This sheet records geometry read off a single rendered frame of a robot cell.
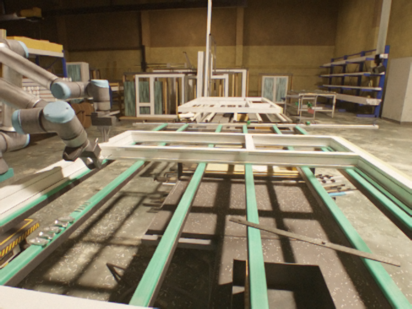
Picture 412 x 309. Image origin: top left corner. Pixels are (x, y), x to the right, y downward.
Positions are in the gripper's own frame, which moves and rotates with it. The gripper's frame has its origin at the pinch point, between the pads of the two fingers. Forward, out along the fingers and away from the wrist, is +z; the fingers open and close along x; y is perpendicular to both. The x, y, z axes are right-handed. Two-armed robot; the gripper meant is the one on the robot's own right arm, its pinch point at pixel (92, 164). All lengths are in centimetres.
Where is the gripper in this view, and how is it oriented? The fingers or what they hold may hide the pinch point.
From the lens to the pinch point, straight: 124.3
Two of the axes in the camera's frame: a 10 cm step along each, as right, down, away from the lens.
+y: 1.4, -8.0, 5.9
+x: -9.9, -0.9, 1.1
